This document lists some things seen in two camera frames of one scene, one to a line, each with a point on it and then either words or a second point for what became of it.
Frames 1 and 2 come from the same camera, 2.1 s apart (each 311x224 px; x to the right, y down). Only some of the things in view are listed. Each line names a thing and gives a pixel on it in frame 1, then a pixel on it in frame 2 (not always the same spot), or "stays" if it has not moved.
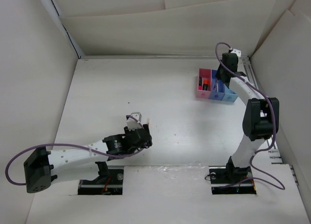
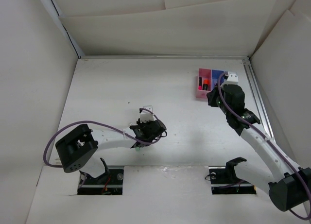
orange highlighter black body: [206, 83] stays
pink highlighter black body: [200, 87] stays
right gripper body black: [220, 71] -> [214, 100]
